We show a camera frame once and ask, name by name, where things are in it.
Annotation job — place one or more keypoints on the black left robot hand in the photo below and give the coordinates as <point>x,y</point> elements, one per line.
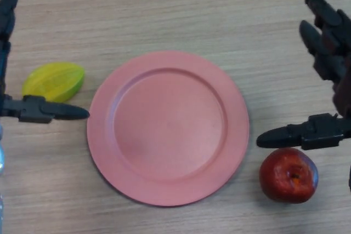
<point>35,109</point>

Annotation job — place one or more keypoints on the pink round plate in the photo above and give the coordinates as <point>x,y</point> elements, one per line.
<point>170,124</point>

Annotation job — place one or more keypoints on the red apple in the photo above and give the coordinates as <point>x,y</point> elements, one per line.
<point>285,179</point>

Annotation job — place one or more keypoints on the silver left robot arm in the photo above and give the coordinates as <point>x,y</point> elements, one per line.
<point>1,157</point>

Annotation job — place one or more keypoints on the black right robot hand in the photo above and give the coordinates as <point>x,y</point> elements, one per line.
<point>321,132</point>

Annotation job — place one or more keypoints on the yellow green starfruit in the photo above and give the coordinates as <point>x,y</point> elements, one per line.
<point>55,80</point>

